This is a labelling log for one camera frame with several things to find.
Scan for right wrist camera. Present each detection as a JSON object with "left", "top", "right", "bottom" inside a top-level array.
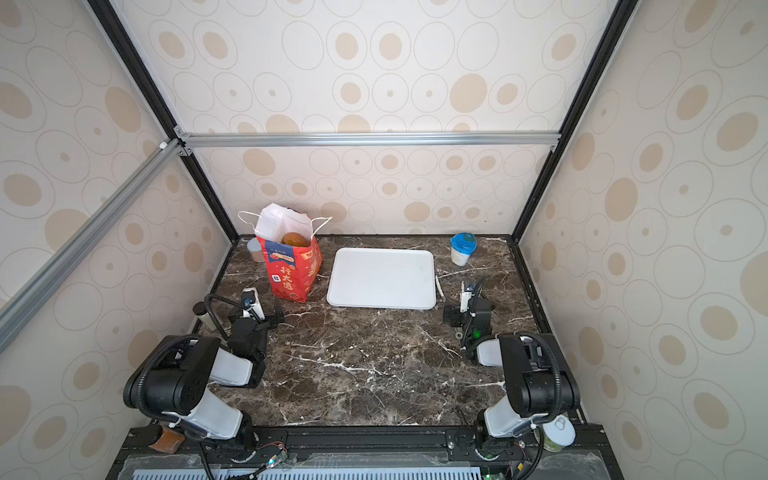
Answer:
[{"left": 459, "top": 283, "right": 474, "bottom": 313}]

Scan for horizontal aluminium frame bar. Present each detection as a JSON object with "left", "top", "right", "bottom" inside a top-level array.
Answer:
[{"left": 181, "top": 131, "right": 560, "bottom": 148}]

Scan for white cup blue lid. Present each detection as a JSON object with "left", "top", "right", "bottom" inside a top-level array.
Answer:
[{"left": 450, "top": 232, "right": 478, "bottom": 267}]

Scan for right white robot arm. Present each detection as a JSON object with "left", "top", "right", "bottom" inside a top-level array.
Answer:
[{"left": 443, "top": 278, "right": 580, "bottom": 452}]

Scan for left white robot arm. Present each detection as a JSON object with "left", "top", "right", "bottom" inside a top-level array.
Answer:
[{"left": 123, "top": 288, "right": 285, "bottom": 460}]

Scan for brown object at base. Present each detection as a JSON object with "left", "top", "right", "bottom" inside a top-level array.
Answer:
[{"left": 148, "top": 424, "right": 186, "bottom": 454}]

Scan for white rectangular tray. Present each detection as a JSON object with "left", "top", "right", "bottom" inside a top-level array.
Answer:
[{"left": 326, "top": 247, "right": 437, "bottom": 310}]

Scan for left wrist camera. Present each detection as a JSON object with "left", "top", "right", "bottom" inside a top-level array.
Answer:
[{"left": 241, "top": 287, "right": 266, "bottom": 321}]

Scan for round fake bread bun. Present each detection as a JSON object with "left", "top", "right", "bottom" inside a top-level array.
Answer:
[{"left": 281, "top": 232, "right": 311, "bottom": 248}]

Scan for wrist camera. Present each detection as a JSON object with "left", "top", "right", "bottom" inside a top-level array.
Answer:
[
  {"left": 241, "top": 287, "right": 266, "bottom": 321},
  {"left": 459, "top": 283, "right": 474, "bottom": 313}
]

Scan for clear jar pink contents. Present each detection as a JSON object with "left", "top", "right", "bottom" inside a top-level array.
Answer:
[{"left": 246, "top": 237, "right": 265, "bottom": 263}]

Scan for left diagonal aluminium bar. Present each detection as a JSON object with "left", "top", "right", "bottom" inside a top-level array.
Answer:
[{"left": 1, "top": 139, "right": 182, "bottom": 350}]

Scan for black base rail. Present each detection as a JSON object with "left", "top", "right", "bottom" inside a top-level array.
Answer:
[{"left": 107, "top": 424, "right": 623, "bottom": 479}]

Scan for red paper gift bag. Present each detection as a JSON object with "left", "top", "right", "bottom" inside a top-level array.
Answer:
[{"left": 237, "top": 203, "right": 333, "bottom": 303}]

